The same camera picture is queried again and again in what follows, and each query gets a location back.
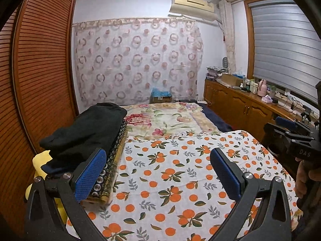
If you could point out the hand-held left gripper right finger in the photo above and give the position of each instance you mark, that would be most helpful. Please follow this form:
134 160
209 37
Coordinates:
225 175

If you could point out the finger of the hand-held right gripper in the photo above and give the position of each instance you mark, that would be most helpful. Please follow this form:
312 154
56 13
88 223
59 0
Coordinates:
278 133
284 124

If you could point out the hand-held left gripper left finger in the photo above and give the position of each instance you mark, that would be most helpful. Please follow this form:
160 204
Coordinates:
90 173

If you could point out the black t-shirt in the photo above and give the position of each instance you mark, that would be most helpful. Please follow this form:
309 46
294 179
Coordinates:
87 130

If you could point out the person's right hand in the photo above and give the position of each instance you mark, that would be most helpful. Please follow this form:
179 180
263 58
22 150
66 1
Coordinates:
312 174

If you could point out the black and gold folded cloth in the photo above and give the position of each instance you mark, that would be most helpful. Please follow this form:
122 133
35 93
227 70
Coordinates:
110 165

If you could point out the small black tripod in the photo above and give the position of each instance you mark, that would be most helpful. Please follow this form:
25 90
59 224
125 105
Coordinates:
307 113

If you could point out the pink tissue pack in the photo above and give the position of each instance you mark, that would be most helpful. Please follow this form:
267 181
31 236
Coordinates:
267 100

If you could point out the green bottle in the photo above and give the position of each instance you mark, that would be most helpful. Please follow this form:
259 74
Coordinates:
272 91

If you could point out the wooden sideboard cabinet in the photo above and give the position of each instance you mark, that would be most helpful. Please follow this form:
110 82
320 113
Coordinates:
238 108

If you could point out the row of small bottles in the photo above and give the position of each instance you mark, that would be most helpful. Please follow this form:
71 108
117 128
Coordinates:
250 86

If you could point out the orange-print bedsheet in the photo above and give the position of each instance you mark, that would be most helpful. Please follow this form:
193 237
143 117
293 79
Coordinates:
175 155

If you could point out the navy blue blanket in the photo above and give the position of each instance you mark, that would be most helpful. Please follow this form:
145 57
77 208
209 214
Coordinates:
215 120

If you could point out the blue tissue pack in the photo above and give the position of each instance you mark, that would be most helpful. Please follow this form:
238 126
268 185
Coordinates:
238 75

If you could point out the open cardboard box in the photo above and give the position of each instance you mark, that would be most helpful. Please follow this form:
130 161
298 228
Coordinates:
232 79

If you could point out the grey window blind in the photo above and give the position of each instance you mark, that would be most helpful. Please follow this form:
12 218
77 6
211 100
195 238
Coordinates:
280 42

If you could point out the floral blanket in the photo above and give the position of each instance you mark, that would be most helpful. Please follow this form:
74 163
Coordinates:
163 120

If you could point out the small grey fan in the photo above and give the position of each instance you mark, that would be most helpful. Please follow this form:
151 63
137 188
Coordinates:
225 62

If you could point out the pile of patterned cloths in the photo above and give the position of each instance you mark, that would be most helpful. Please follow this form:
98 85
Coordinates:
215 71

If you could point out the cardboard box with blue bag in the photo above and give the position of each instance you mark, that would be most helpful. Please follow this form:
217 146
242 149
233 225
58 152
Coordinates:
160 96

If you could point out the beige patterned window curtain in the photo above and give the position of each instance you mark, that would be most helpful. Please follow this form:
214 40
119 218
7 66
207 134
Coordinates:
228 37

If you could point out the wooden louvred wardrobe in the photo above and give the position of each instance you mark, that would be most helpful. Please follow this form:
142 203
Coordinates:
42 67

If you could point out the circle-print sheer curtain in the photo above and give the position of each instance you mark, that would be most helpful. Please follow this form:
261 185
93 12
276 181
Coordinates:
138 62

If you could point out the beige air conditioner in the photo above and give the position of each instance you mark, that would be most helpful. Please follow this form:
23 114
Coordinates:
193 6

